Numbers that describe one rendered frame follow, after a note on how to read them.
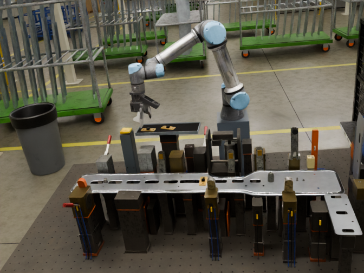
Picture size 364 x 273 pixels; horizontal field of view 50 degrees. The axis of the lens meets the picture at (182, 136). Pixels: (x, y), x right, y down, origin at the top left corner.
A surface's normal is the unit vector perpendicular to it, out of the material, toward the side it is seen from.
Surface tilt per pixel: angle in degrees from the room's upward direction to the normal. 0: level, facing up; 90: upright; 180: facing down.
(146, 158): 90
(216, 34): 83
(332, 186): 0
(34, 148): 93
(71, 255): 0
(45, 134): 93
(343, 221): 0
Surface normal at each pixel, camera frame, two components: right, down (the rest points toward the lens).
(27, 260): -0.11, -0.91
